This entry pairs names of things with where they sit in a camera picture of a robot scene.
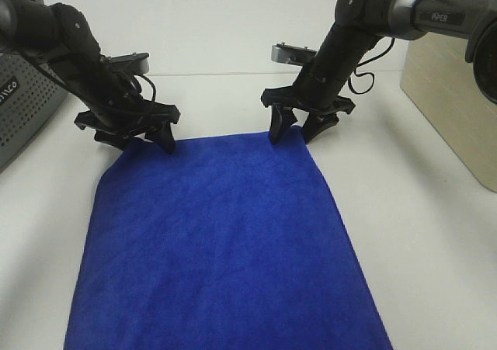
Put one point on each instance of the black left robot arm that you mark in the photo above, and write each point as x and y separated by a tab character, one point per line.
57	40

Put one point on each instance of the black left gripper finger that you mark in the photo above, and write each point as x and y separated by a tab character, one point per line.
163	137
111	140

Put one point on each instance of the grey perforated plastic basket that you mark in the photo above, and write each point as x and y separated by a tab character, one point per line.
28	101

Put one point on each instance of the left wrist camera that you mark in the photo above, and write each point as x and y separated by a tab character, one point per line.
135	63

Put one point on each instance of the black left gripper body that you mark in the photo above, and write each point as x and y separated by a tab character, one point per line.
125	123

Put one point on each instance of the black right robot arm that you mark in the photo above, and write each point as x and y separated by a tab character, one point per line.
358	26

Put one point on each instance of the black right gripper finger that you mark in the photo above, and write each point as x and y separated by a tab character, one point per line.
314	125
282	118

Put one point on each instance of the beige storage bin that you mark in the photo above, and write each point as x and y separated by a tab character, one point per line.
441	84

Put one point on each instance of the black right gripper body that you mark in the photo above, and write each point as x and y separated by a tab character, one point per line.
288	98

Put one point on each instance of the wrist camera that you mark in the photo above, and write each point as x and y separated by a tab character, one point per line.
286	54
135	63

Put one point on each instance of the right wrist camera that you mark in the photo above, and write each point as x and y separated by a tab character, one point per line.
286	54

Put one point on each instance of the blue microfibre towel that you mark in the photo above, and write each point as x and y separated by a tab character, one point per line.
229	243

